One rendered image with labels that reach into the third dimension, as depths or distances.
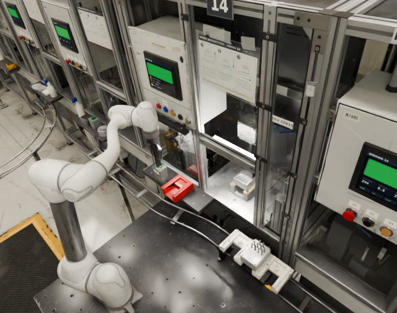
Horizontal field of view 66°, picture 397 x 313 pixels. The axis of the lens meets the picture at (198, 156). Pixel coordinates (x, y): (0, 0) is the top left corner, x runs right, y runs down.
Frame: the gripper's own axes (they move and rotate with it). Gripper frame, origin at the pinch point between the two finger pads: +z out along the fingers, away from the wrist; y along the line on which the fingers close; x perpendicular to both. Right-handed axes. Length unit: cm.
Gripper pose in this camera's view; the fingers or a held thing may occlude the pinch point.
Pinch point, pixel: (157, 161)
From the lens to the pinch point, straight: 192.0
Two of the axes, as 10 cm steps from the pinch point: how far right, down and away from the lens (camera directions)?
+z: 0.8, 7.5, 6.5
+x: -7.0, 5.1, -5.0
